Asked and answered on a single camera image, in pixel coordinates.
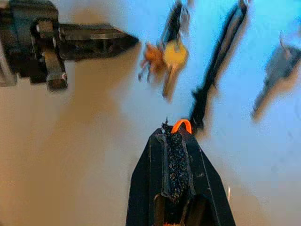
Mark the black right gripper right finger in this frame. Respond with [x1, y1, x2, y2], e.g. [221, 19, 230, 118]
[175, 130, 236, 226]

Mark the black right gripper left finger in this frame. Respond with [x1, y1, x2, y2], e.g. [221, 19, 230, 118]
[126, 124, 176, 226]

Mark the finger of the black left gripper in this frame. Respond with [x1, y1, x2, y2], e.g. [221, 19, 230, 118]
[58, 22, 140, 62]

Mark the orange key loop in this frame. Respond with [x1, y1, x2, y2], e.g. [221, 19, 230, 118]
[171, 119, 193, 135]

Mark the key bunch with gold key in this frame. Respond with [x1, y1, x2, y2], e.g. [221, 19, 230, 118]
[138, 0, 190, 102]

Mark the dark short key bunch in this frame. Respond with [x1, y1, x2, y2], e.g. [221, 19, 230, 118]
[251, 30, 301, 121]

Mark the key on black lanyard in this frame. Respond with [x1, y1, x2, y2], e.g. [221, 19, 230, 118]
[187, 0, 249, 134]

